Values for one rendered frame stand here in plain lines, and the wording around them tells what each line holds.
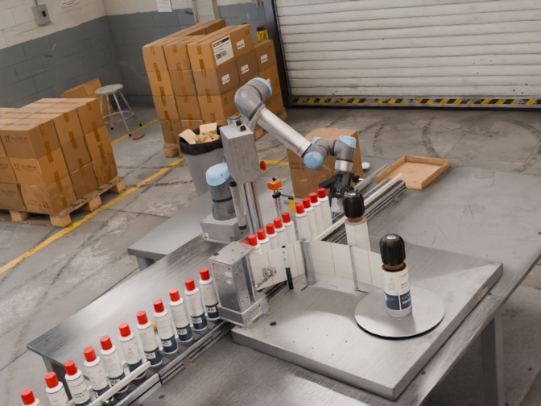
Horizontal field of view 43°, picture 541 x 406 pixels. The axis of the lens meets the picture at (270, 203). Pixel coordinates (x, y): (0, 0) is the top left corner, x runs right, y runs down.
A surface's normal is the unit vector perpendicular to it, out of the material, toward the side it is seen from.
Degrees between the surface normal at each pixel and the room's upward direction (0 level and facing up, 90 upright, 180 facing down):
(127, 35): 90
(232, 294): 90
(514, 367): 1
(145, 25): 90
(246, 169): 90
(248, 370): 0
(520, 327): 1
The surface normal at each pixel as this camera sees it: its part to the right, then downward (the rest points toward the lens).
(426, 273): -0.17, -0.90
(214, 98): -0.48, 0.40
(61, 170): 0.86, 0.07
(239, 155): 0.26, 0.35
